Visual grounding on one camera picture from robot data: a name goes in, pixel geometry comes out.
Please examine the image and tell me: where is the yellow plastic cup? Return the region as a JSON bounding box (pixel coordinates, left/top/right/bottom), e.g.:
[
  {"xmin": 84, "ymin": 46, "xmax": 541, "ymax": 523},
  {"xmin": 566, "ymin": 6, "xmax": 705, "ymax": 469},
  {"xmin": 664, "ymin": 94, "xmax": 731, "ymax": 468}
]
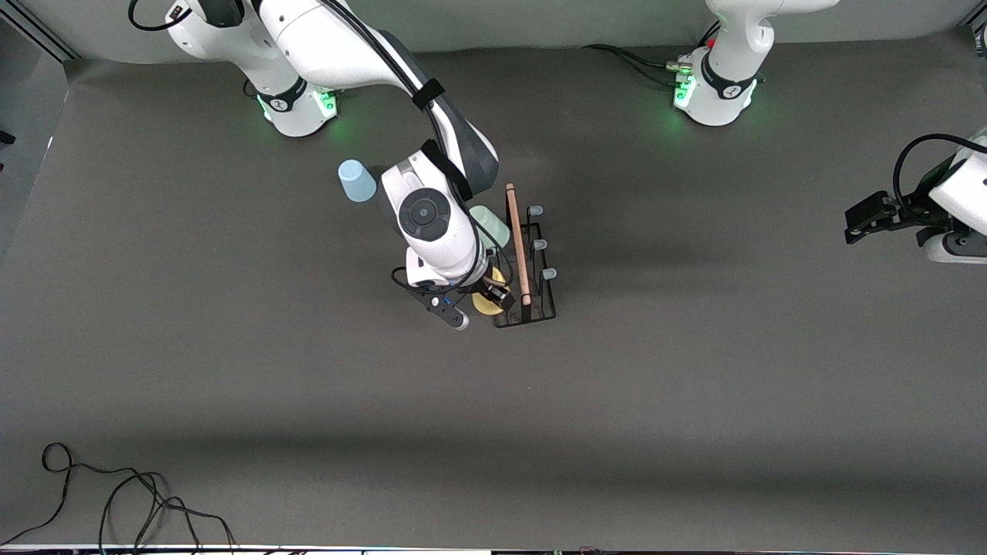
[{"xmin": 472, "ymin": 266, "xmax": 511, "ymax": 317}]

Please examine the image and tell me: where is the pale green plastic cup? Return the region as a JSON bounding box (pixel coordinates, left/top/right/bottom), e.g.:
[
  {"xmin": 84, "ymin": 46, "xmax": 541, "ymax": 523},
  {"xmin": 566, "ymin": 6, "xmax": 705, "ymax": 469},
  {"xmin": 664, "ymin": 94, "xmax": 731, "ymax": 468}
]
[{"xmin": 469, "ymin": 204, "xmax": 512, "ymax": 251}]

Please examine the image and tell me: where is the black wire cup holder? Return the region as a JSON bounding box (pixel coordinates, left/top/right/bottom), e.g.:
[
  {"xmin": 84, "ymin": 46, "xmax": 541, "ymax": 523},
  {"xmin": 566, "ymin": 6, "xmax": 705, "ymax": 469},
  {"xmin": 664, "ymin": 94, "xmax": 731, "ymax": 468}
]
[{"xmin": 490, "ymin": 183, "xmax": 558, "ymax": 330}]

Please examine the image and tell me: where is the pale blue plastic cup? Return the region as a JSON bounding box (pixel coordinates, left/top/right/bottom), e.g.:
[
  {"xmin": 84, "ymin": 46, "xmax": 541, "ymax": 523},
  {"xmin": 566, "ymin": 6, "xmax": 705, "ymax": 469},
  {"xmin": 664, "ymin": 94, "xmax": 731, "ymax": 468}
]
[{"xmin": 338, "ymin": 160, "xmax": 378, "ymax": 204}]

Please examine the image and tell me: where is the dark grey table mat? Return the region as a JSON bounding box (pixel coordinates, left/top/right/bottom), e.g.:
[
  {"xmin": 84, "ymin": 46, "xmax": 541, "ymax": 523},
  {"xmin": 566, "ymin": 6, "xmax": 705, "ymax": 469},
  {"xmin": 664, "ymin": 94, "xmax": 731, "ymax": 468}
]
[{"xmin": 0, "ymin": 31, "xmax": 987, "ymax": 552}]

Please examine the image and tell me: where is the black arm base cable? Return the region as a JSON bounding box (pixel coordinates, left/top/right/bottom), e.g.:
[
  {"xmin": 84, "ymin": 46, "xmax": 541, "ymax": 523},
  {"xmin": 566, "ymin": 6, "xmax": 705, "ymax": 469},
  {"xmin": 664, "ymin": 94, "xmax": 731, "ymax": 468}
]
[
  {"xmin": 613, "ymin": 49, "xmax": 687, "ymax": 87},
  {"xmin": 582, "ymin": 43, "xmax": 689, "ymax": 72}
]

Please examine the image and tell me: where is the thin black loose cable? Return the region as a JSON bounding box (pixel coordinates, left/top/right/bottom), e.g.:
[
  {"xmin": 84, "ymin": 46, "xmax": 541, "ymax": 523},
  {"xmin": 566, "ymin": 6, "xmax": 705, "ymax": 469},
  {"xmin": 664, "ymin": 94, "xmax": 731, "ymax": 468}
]
[{"xmin": 0, "ymin": 442, "xmax": 236, "ymax": 555}]

